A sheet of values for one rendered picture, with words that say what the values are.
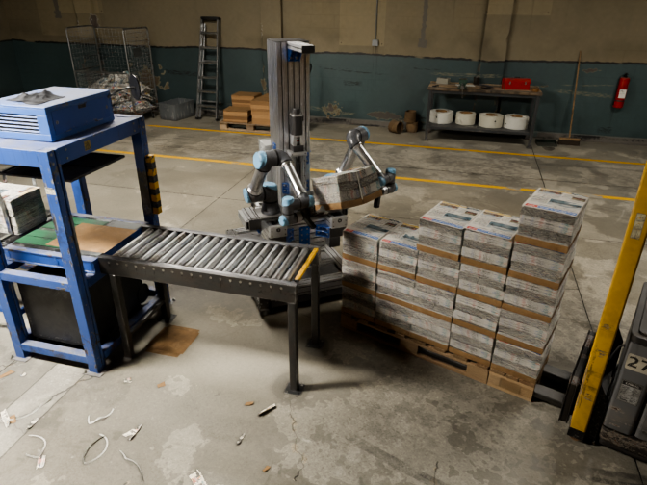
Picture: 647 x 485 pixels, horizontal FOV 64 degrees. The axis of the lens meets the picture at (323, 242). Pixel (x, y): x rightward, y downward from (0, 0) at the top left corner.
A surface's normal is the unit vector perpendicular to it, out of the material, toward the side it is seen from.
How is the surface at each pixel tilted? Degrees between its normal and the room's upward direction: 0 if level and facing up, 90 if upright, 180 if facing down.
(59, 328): 90
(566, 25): 90
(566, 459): 0
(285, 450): 0
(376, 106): 90
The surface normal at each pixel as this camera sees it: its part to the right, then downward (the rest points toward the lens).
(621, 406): -0.57, 0.36
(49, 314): -0.26, 0.42
